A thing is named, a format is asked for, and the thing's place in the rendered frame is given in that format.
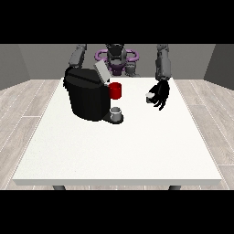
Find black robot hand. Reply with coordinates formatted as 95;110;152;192
148;80;171;112

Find small grey coffee pod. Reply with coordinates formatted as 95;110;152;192
145;92;155;104

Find red pod holder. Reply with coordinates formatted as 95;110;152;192
108;81;122;101

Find pale grey machine lid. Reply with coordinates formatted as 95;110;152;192
93;59;112;83

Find black coffee machine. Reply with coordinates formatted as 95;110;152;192
62;66;124;125

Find small grey cup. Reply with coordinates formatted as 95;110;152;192
110;106;122;122

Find grey robot trunk purple rings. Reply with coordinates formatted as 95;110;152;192
94;44;142;78

